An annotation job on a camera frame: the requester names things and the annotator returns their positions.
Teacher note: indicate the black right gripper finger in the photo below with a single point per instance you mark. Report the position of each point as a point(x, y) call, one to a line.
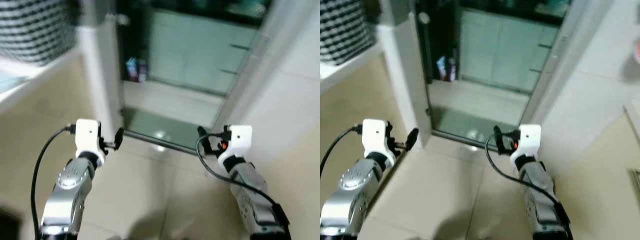
point(498, 136)
point(202, 137)

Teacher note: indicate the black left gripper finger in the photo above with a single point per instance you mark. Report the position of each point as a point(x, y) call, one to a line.
point(119, 137)
point(412, 139)

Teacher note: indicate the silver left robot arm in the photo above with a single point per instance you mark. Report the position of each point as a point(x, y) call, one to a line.
point(350, 195)
point(67, 195)

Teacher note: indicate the pale green kitchen cabinet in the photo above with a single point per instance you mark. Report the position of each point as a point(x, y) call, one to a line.
point(500, 50)
point(200, 50)

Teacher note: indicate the blue white carton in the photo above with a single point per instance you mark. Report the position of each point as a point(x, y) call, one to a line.
point(441, 67)
point(131, 69)

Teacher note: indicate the dark carton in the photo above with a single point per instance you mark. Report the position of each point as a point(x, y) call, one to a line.
point(451, 70)
point(142, 71)

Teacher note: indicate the white shelf ledge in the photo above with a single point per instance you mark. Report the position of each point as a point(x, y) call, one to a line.
point(30, 80)
point(345, 70)

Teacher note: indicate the grey door jamb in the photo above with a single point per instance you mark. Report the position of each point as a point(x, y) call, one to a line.
point(270, 45)
point(570, 45)

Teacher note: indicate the round door knob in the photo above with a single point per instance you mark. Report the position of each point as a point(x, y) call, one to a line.
point(424, 18)
point(123, 19)

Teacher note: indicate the black white checkered basket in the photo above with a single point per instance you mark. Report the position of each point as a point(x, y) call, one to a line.
point(345, 30)
point(30, 30)

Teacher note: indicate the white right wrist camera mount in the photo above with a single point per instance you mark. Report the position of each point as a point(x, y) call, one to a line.
point(240, 139)
point(530, 137)

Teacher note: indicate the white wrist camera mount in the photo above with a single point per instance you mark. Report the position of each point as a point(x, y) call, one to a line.
point(374, 135)
point(87, 135)
point(240, 139)
point(530, 137)

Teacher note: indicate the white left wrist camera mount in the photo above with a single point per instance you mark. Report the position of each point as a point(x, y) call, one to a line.
point(374, 135)
point(87, 135)

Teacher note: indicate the white door post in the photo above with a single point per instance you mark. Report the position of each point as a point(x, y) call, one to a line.
point(405, 70)
point(100, 60)

